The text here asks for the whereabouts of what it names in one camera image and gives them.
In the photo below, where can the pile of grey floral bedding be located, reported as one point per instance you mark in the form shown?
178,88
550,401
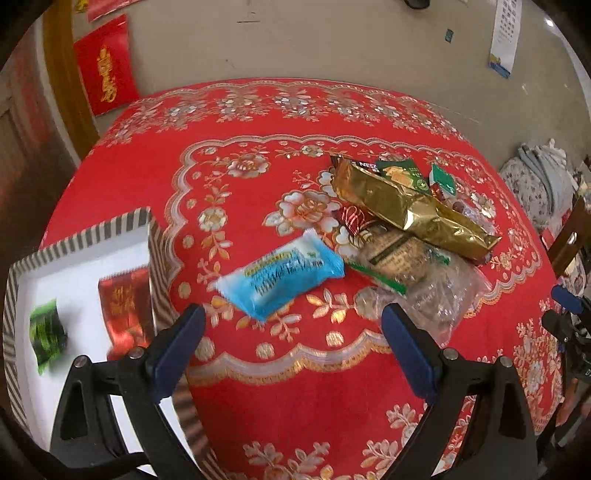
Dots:
535,184

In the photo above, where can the clear bag of walnuts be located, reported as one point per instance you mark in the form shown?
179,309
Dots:
429,286

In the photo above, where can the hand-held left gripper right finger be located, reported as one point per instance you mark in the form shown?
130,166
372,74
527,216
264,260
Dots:
408,350

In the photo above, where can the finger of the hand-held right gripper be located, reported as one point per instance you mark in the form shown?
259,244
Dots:
567,299

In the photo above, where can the light blue snack packet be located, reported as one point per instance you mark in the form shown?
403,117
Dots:
281,272

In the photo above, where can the brown slatted panel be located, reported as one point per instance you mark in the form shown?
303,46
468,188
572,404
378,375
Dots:
23,152

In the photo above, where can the red floral tablecloth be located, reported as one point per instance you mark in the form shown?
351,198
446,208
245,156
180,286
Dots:
258,184

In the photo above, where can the red wall poster gold print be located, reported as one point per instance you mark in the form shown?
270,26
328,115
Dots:
108,69

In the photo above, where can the small blue wall sticker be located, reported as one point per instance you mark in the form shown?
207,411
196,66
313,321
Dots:
449,35

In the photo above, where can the dark brown sachet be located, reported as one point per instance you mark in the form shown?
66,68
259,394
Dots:
355,164

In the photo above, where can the red wall banner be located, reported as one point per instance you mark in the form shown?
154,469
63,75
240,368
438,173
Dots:
111,7

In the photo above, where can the dark green flat packet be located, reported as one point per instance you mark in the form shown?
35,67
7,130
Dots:
401,173

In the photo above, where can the wooden chair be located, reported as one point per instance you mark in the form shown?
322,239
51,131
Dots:
570,244

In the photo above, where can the clear bag of red dates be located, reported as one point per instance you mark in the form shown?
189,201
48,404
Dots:
475,210

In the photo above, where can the red swirl candy packet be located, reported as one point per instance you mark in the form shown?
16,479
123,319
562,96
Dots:
358,219

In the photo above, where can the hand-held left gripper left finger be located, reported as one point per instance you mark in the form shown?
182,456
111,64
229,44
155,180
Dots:
178,344

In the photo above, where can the wooden door frame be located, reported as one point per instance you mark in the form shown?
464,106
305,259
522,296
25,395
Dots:
69,83

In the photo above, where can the striped cardboard box tray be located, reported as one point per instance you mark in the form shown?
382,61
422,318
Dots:
78,272

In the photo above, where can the shiny red snack packet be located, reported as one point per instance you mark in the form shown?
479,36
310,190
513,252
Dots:
124,309

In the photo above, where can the long gold foil packet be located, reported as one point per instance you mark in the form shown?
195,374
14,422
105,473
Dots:
415,212

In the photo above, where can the wall calendar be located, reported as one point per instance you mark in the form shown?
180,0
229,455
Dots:
505,41

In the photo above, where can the green snack packet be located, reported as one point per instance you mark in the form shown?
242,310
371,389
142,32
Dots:
48,334

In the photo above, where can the green lidded sauce cup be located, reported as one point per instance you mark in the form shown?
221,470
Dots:
442,181

